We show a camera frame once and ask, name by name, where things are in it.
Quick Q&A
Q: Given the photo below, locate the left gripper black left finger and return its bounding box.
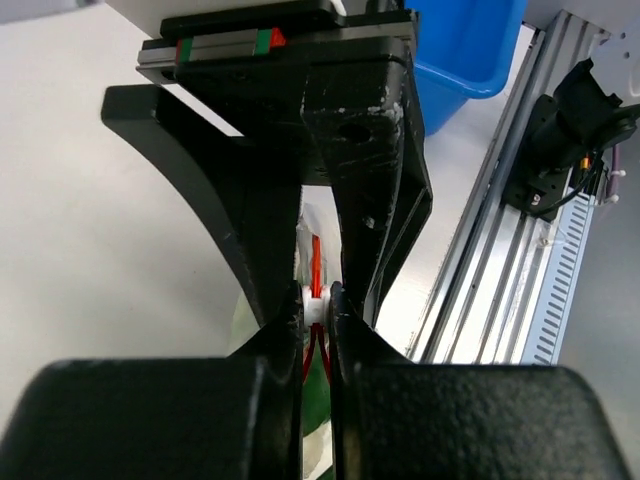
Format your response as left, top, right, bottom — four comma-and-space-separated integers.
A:
1, 284, 303, 479

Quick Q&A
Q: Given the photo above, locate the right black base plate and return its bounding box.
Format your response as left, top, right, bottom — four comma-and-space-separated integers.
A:
502, 164, 569, 223

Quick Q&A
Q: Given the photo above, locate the clear zip bag orange zipper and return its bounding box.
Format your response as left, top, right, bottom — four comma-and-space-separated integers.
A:
294, 202, 341, 479

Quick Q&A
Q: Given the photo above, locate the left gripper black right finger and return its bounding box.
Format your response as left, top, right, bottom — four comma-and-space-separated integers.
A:
328, 284, 631, 479

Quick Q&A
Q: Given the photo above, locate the white slotted cable duct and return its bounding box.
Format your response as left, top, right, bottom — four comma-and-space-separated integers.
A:
522, 193, 596, 366

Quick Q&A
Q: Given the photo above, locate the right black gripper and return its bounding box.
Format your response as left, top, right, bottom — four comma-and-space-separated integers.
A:
101, 1, 433, 325

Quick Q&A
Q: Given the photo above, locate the aluminium mounting rail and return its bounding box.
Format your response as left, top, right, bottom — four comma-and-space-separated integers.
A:
402, 9, 607, 364

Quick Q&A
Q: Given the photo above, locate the blue plastic bin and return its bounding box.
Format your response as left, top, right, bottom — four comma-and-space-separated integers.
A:
404, 0, 527, 136

